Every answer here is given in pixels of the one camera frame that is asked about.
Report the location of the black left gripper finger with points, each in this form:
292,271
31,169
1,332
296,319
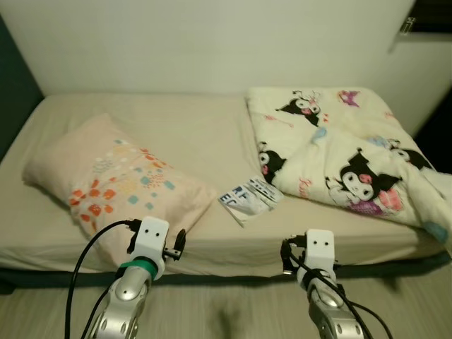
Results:
180,241

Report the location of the white book with blue letters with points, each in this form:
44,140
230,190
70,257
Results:
247,201

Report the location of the pink pillow with coloured dots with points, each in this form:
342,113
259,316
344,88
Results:
85,162

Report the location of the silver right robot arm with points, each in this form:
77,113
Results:
328,314

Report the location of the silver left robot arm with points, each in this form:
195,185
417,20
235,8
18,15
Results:
123,304

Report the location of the beige sheeted mattress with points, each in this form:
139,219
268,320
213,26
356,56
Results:
205,141

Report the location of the cream cartoon print blanket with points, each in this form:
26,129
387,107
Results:
339,134

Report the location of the dark headboard panel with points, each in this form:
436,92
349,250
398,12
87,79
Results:
15,92

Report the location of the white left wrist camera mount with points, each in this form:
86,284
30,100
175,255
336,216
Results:
150,236

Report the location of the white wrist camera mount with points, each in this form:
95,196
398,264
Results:
150,236
319,247

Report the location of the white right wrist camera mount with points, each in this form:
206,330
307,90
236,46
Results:
319,247

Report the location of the dark window frame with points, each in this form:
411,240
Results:
434,14

